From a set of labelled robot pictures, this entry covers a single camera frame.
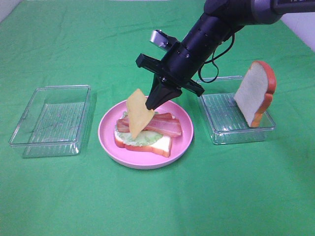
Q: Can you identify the clear right plastic tray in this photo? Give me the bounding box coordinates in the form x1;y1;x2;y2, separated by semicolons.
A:
196;75;276;145

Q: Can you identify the yellow cheese slice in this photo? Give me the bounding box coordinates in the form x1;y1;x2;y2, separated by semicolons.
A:
126;88;155;139

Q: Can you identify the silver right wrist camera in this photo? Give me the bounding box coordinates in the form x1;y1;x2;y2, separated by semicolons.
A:
150;29;178;51

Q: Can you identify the green lettuce leaf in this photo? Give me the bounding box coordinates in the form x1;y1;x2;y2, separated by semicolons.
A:
114;125;163;147

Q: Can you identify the toast bread slice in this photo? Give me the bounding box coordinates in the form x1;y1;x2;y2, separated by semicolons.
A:
114;135;172;157
234;60;277;128

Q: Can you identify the clear plastic tray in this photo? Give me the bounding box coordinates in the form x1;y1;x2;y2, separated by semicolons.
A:
9;85;91;158
196;75;276;145

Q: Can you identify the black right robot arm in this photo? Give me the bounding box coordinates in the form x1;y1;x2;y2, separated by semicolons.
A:
136;0;315;110

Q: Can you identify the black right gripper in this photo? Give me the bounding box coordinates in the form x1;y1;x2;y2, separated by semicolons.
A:
136;42;204;110

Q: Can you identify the bacon strip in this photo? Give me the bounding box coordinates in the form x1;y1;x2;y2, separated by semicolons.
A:
121;115;183;137
116;113;175;133

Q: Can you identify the clear left plastic tray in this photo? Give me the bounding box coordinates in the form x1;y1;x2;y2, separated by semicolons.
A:
9;85;91;158

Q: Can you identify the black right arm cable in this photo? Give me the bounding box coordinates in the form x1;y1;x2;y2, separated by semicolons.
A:
198;33;236;84

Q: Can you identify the pink round plate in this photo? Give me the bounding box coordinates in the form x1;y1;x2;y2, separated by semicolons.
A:
98;100;194;170

